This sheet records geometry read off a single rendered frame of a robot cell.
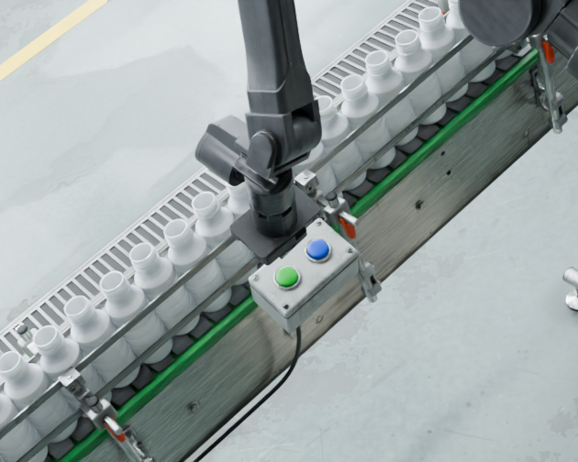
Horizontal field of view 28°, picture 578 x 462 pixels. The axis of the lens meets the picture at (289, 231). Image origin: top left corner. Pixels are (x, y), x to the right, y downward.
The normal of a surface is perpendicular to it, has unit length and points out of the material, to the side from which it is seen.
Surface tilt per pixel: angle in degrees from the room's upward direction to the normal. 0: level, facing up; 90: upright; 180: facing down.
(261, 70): 56
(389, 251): 90
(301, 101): 83
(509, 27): 64
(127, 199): 0
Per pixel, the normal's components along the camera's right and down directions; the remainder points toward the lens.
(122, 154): -0.30, -0.66
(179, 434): 0.62, 0.41
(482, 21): -0.61, 0.36
